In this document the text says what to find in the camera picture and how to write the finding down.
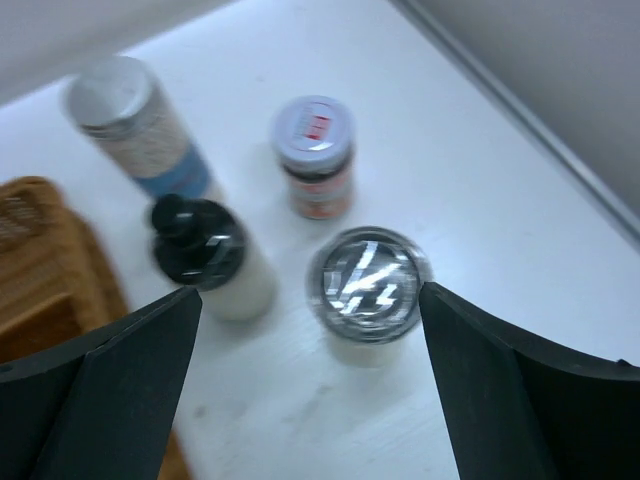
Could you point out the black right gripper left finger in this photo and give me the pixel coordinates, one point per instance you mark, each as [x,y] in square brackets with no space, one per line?
[101,405]

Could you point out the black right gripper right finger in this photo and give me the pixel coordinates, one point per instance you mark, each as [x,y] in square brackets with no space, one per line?
[519,406]

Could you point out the black cap white bottle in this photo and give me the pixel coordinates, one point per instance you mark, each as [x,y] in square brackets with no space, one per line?
[200,243]

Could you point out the glass dome grinder bottle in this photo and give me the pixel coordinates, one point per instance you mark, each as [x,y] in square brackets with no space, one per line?
[363,287]

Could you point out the blue label salt shaker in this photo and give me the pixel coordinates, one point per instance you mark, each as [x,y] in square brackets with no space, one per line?
[120,105]

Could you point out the white lid orange spice jar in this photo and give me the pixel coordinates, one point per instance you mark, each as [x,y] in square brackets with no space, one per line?
[313,138]

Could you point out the brown wicker basket tray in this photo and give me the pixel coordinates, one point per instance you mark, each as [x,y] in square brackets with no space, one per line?
[56,283]

